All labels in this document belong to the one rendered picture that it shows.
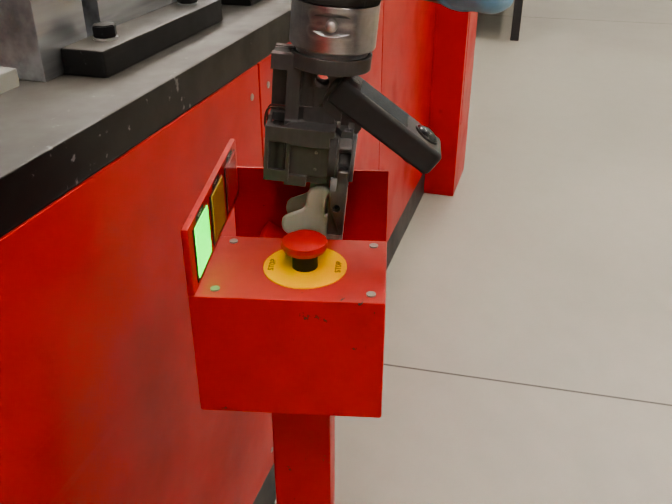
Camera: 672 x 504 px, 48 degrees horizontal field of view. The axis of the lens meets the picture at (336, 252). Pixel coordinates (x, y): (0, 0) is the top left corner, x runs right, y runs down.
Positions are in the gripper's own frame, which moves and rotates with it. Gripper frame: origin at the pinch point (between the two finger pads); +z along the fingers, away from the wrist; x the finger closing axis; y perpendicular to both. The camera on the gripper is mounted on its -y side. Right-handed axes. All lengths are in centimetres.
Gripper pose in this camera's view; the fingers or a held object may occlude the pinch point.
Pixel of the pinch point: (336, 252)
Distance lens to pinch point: 75.0
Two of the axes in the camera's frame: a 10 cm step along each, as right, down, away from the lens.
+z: -0.9, 8.7, 4.9
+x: -0.7, 4.9, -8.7
